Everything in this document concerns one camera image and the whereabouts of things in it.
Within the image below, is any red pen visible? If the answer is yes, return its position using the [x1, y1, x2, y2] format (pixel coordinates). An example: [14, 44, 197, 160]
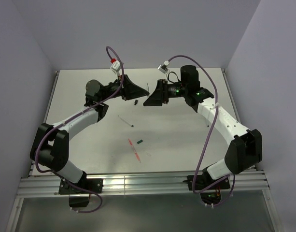
[128, 138, 141, 163]

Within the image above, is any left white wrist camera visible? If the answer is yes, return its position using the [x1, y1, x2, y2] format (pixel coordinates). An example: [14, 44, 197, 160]
[110, 58, 121, 76]

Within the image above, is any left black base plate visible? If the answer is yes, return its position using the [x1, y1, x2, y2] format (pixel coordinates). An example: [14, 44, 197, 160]
[58, 178, 103, 195]

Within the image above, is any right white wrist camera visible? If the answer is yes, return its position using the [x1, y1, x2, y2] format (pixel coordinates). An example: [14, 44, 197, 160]
[157, 60, 169, 81]

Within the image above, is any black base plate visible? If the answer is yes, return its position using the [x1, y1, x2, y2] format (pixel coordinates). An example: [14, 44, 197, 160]
[183, 174, 230, 191]
[58, 178, 103, 195]

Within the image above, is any aluminium rail frame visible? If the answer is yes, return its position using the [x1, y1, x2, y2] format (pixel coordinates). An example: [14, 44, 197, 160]
[15, 170, 270, 199]

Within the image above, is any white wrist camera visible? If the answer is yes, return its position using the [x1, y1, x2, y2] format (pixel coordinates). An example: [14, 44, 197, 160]
[157, 60, 169, 81]
[110, 58, 121, 76]

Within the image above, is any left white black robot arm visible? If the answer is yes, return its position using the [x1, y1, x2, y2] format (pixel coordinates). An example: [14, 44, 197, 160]
[30, 75, 149, 193]

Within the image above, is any black box under rail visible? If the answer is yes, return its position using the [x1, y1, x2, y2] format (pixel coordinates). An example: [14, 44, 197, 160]
[69, 197, 89, 208]

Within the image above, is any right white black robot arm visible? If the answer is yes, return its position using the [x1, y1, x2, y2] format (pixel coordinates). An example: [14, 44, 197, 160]
[143, 65, 262, 190]

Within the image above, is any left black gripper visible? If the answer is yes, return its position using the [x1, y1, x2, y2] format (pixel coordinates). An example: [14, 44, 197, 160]
[99, 75, 149, 102]

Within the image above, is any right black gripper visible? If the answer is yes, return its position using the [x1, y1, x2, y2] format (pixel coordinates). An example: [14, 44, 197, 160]
[143, 79, 188, 106]

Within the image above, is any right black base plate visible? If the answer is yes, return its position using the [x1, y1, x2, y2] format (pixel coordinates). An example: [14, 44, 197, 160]
[183, 174, 230, 191]

